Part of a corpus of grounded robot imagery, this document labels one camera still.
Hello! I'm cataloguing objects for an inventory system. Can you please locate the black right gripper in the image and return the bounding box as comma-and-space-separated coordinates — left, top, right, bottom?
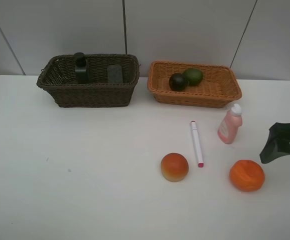
259, 122, 290, 164

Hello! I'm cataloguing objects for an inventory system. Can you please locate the orange mandarin fruit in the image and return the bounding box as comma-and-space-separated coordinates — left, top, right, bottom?
229, 159, 265, 192

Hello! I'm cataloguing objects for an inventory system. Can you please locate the white pink marker pen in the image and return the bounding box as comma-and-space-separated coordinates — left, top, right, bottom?
190, 121, 204, 168

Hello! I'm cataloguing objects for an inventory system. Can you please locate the orange round bread bun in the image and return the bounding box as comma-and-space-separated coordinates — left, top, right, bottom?
160, 153, 189, 182

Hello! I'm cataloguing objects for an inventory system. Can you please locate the green lime fruit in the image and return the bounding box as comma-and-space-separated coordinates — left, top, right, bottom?
183, 68, 203, 86

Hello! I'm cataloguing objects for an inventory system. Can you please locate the dark mangosteen fruit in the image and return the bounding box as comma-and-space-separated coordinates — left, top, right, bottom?
169, 72, 189, 92

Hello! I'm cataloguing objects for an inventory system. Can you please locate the black whiteboard eraser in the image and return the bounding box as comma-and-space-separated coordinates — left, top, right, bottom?
107, 64, 124, 84

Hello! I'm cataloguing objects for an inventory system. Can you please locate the dark green pump bottle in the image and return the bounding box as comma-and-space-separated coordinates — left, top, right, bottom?
74, 52, 90, 84

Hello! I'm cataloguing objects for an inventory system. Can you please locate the pink lotion bottle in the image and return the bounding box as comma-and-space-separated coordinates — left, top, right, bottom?
217, 103, 243, 144

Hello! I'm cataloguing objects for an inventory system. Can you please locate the orange wicker basket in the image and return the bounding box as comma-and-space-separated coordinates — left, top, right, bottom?
147, 60, 242, 108

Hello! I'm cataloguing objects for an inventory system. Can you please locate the dark brown wicker basket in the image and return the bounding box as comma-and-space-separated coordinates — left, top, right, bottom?
36, 54, 140, 108

